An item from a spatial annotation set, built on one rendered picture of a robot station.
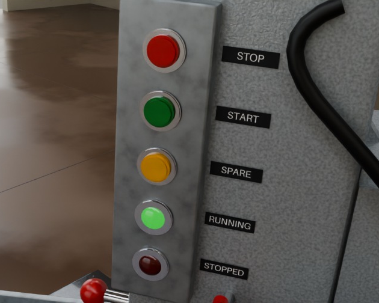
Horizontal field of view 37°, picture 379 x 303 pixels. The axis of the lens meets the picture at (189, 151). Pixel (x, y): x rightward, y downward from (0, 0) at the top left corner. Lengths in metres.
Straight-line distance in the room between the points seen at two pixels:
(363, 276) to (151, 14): 0.30
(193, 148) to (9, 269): 2.32
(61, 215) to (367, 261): 2.69
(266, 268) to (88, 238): 2.43
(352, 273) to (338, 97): 0.17
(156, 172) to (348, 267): 0.20
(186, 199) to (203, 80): 0.11
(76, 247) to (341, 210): 2.43
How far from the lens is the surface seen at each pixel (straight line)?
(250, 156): 0.48
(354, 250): 0.53
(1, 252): 2.87
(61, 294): 1.23
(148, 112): 0.47
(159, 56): 0.45
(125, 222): 0.53
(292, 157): 0.48
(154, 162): 0.48
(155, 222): 0.51
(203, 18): 0.44
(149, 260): 0.53
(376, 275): 0.54
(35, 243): 2.91
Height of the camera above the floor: 1.58
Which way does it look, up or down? 23 degrees down
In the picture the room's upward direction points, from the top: 5 degrees clockwise
